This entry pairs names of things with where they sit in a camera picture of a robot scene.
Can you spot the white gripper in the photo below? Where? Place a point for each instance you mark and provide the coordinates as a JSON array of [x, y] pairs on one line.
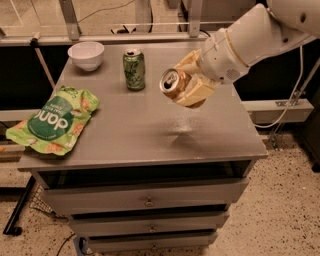
[[218, 59]]

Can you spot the crushed orange soda can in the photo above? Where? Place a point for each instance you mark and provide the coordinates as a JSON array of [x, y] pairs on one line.
[[173, 82]]

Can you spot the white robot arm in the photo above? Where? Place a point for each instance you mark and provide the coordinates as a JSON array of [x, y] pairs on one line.
[[265, 31]]

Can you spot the green soda can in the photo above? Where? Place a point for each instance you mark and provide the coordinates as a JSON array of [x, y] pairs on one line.
[[134, 69]]

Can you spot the white bowl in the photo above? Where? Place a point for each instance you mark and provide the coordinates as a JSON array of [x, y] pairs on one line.
[[87, 56]]

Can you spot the grey drawer cabinet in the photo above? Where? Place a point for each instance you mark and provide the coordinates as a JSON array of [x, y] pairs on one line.
[[138, 138]]

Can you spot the green snack bag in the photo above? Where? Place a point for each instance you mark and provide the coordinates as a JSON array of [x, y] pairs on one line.
[[56, 127]]

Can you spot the bottom grey drawer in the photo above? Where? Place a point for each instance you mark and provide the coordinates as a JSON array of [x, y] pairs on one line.
[[152, 242]]

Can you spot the grey drawer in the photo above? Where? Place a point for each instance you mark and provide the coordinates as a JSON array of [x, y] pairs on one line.
[[150, 224], [152, 242], [144, 197]]

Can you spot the top grey drawer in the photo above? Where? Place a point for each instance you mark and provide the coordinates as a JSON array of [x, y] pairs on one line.
[[144, 197]]

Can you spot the middle grey drawer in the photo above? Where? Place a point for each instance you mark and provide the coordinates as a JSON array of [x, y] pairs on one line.
[[150, 224]]

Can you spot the black floor stand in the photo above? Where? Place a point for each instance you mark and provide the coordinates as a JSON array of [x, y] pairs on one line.
[[23, 194]]

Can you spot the metal frame rail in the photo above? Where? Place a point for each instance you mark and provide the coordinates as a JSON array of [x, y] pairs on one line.
[[125, 38]]

